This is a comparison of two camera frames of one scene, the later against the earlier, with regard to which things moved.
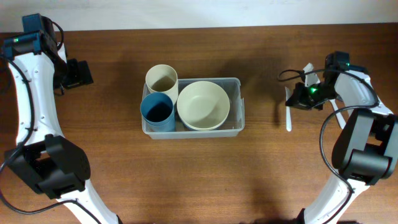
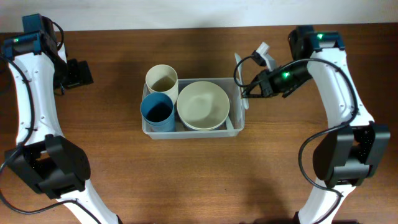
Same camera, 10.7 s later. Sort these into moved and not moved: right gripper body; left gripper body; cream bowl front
Moved: right gripper body
Not moved: cream bowl front; left gripper body
